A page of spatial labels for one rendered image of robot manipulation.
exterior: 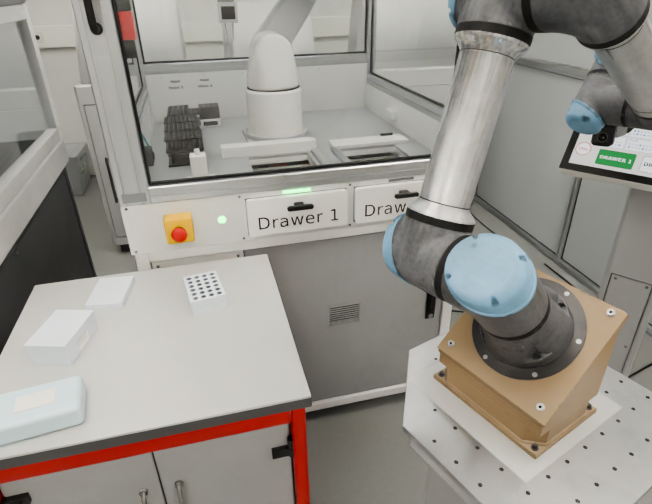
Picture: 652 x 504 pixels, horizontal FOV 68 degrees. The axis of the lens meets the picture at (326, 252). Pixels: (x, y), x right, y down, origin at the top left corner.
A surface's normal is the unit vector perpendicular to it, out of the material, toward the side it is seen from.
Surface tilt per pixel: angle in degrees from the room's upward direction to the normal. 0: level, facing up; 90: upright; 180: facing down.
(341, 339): 90
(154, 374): 0
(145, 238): 90
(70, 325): 0
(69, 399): 0
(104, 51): 90
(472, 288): 41
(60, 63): 90
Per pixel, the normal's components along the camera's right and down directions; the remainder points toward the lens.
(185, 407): -0.02, -0.88
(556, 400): -0.55, -0.48
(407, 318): 0.25, 0.47
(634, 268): -0.63, 0.38
